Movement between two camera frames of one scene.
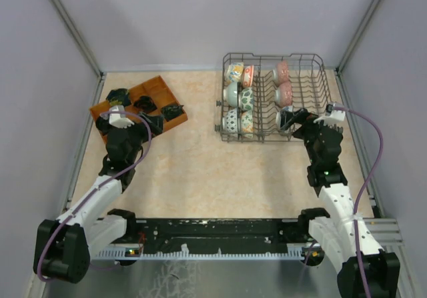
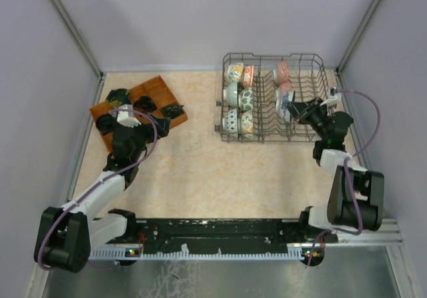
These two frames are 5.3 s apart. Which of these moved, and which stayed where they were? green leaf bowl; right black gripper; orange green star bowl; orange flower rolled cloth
Moved: right black gripper
Stayed: green leaf bowl; orange flower rolled cloth; orange green star bowl
